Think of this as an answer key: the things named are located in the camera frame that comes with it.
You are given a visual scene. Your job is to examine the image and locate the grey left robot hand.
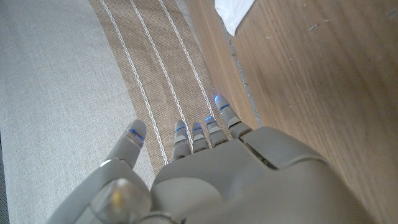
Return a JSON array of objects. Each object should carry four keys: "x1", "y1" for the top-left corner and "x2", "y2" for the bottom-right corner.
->
[{"x1": 46, "y1": 95, "x2": 377, "y2": 224}]

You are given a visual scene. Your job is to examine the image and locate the white cloth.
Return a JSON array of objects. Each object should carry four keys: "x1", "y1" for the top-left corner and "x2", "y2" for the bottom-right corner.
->
[{"x1": 214, "y1": 0, "x2": 256, "y2": 37}]

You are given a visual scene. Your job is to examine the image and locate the beige striped curtain backdrop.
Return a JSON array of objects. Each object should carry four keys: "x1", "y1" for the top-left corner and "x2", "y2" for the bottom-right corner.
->
[{"x1": 0, "y1": 0, "x2": 259, "y2": 224}]

